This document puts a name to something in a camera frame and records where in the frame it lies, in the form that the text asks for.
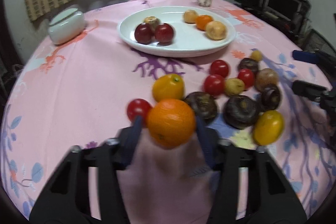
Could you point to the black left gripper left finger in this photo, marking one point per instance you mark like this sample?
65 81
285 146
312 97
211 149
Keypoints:
84 187

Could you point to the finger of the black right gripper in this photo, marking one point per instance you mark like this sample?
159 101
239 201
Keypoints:
307 90
306 57

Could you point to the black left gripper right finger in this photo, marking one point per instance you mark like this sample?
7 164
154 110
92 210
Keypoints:
270 198

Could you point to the brown passion fruit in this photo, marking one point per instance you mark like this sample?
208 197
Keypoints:
266 77

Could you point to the small yellow longan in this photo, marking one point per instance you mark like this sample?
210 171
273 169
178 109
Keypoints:
256 56

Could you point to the red cherry tomato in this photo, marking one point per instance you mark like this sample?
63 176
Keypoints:
214 85
248 78
220 67
138 107

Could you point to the yellow-green longan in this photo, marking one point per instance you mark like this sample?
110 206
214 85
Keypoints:
233 86

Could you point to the large orange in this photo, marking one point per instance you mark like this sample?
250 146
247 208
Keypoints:
171 123

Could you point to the yellow tomato with stem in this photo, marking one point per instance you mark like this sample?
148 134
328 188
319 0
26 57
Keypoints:
170 86

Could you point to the pink patterned tablecloth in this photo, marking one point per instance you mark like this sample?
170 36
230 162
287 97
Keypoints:
77 95

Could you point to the black tv stand with monitor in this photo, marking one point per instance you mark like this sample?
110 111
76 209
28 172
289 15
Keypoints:
288 16

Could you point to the tan round fruit plate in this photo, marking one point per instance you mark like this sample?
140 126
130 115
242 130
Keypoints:
216 30

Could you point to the small tangerine on plate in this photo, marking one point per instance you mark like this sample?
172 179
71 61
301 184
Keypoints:
202 20

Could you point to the white oval plate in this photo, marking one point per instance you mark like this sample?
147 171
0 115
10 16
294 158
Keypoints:
188 41

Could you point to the tan longan back plate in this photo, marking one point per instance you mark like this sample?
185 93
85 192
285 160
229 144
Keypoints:
190 16

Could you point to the dark red plum right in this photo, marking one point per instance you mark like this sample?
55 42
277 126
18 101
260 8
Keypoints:
164 33

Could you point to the dark red plum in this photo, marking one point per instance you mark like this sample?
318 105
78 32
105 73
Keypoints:
164 33
143 33

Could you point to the speckled brown fruit on plate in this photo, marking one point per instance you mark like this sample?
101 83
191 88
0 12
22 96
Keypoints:
152 21

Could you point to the dark red plum left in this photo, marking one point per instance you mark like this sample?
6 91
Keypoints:
143 33

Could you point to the white ceramic lidded jar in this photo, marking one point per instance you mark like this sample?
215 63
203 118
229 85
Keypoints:
66 25

